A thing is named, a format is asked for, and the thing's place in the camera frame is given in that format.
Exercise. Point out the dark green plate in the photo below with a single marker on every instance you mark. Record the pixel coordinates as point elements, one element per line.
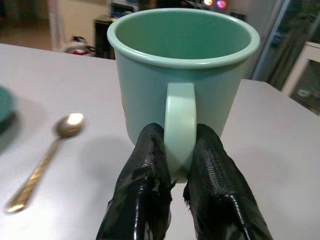
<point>5,102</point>

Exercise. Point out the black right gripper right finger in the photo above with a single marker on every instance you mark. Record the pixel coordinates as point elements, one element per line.
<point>220,190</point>

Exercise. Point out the black shelf unit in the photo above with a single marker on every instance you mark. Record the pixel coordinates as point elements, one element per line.
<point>102,37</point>

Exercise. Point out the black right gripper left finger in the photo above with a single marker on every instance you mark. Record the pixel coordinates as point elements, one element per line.
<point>140,180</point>

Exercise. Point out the light green mug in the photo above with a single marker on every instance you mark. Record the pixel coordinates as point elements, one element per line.
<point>150,87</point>

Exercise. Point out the white glass door cabinet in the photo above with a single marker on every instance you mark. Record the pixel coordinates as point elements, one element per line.
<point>305,75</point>

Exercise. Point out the red and white clothes pile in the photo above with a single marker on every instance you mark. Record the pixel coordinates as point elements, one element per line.
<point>80,48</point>

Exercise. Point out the gold spoon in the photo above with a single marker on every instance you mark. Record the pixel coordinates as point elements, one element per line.
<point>68,125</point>

